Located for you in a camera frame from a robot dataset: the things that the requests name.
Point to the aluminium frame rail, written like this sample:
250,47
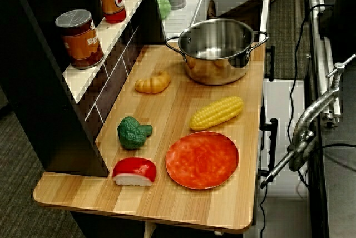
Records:
320,54

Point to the red toy tuna sushi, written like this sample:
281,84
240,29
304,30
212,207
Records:
135,169

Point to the stainless steel pot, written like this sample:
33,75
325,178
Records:
214,65

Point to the black toy kitchen shelf unit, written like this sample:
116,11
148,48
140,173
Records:
41,88

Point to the metal c-clamp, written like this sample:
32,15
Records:
306,126

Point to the yellow toy corn cob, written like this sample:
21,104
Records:
217,113

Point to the orange round plate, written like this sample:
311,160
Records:
202,160

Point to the toy beans can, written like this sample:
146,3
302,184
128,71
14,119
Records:
80,43

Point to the toy croissant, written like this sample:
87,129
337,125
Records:
153,83

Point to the light green toy vegetable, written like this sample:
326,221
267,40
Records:
164,7

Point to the green toy broccoli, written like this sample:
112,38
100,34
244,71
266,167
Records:
132,133

